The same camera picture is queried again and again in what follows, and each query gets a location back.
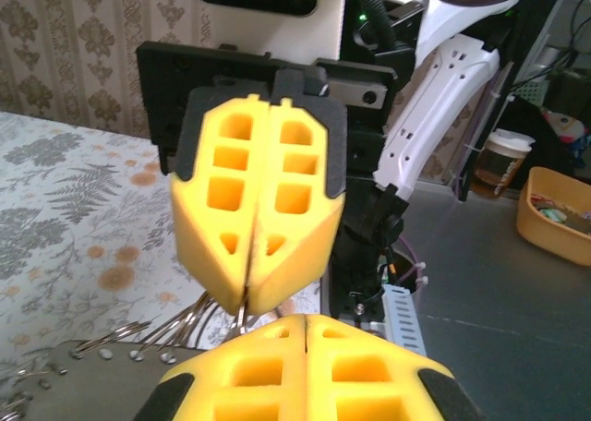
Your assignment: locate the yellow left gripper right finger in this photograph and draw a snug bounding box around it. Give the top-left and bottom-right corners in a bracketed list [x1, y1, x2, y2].
[304, 314, 486, 421]

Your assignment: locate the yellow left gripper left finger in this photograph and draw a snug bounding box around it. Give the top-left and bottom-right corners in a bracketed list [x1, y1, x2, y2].
[133, 314, 308, 421]

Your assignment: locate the grey key holder with rings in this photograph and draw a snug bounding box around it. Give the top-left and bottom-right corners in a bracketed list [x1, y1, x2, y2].
[0, 295, 253, 421]

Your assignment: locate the grey metal sheet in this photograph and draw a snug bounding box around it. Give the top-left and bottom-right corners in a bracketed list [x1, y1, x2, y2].
[322, 194, 591, 421]

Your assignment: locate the coffee cup with white lid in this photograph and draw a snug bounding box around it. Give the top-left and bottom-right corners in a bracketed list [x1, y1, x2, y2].
[473, 127, 537, 200]

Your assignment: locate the yellow plastic bin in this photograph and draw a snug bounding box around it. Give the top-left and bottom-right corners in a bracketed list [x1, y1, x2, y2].
[515, 165, 591, 268]

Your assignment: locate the colourful soft toy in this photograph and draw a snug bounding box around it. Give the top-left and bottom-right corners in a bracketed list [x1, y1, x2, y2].
[542, 109, 591, 163]

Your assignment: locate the grey slotted cable duct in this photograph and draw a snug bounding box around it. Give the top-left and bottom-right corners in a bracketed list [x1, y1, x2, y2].
[380, 284, 428, 355]

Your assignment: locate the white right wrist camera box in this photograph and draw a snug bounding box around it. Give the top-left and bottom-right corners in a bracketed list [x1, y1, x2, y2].
[187, 0, 348, 65]

